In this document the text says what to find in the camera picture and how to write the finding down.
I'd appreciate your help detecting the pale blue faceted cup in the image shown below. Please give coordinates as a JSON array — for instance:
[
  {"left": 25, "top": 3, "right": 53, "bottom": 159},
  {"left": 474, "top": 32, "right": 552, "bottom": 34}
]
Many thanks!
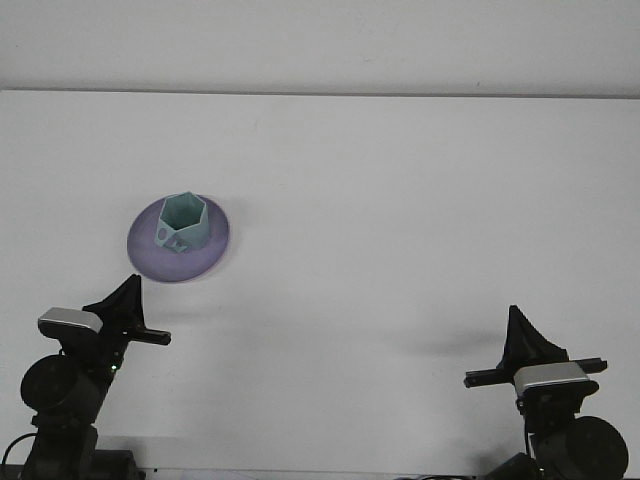
[{"left": 153, "top": 192, "right": 210, "bottom": 255}]

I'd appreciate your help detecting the pale purple round plate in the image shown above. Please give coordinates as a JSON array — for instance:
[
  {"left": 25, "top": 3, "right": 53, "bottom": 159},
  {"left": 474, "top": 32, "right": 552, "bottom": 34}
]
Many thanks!
[{"left": 126, "top": 197, "right": 232, "bottom": 285}]

